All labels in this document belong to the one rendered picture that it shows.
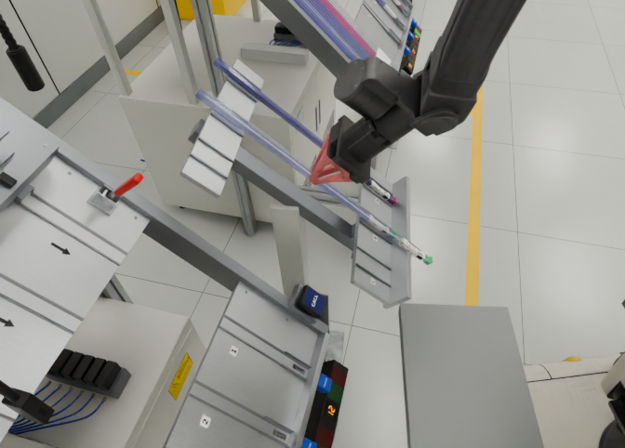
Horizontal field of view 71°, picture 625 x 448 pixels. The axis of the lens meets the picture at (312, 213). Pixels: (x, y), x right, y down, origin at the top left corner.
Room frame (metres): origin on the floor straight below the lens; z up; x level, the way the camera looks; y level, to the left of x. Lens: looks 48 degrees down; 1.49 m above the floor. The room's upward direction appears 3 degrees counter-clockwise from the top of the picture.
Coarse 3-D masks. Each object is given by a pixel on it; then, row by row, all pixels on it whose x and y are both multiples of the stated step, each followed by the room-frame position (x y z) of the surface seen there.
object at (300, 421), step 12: (324, 336) 0.38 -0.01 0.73; (324, 348) 0.36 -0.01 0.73; (312, 360) 0.34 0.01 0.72; (300, 372) 0.33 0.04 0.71; (312, 372) 0.31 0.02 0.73; (312, 384) 0.29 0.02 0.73; (300, 396) 0.28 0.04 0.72; (312, 396) 0.27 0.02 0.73; (300, 408) 0.25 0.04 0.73; (300, 420) 0.23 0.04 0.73; (276, 432) 0.23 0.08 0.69; (300, 432) 0.22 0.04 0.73; (288, 444) 0.20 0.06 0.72; (300, 444) 0.20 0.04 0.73
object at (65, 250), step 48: (48, 192) 0.45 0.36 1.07; (0, 240) 0.36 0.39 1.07; (48, 240) 0.38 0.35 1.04; (96, 240) 0.41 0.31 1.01; (0, 288) 0.31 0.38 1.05; (48, 288) 0.32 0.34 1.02; (96, 288) 0.34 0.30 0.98; (0, 336) 0.26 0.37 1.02; (48, 336) 0.27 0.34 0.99; (0, 432) 0.16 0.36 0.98
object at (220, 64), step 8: (216, 64) 0.78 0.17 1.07; (224, 64) 0.78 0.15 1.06; (224, 72) 0.77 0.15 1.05; (232, 72) 0.77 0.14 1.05; (240, 80) 0.77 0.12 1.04; (248, 88) 0.77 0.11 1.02; (256, 88) 0.77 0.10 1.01; (256, 96) 0.76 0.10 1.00; (264, 96) 0.77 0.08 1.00; (264, 104) 0.76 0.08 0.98; (272, 104) 0.76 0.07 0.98; (280, 112) 0.76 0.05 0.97; (288, 120) 0.75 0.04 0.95; (296, 120) 0.76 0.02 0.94; (296, 128) 0.75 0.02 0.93; (304, 128) 0.75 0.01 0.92; (312, 136) 0.75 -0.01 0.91; (320, 144) 0.74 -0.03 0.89; (368, 184) 0.72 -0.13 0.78; (392, 200) 0.71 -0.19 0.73
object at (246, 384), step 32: (224, 320) 0.36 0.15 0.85; (256, 320) 0.38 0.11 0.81; (288, 320) 0.40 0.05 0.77; (224, 352) 0.31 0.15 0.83; (256, 352) 0.32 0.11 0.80; (288, 352) 0.34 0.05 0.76; (192, 384) 0.26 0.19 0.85; (224, 384) 0.27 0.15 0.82; (256, 384) 0.28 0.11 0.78; (288, 384) 0.29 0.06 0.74; (192, 416) 0.21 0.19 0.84; (224, 416) 0.22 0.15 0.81; (256, 416) 0.23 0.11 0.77; (288, 416) 0.24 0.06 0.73
